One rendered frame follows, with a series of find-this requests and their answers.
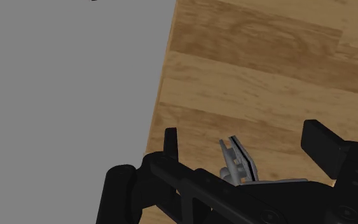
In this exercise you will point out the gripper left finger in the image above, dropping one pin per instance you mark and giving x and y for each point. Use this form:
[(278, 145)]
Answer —
[(166, 186)]

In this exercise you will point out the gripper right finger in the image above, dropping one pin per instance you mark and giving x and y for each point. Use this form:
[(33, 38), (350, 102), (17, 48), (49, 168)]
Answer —
[(352, 173)]

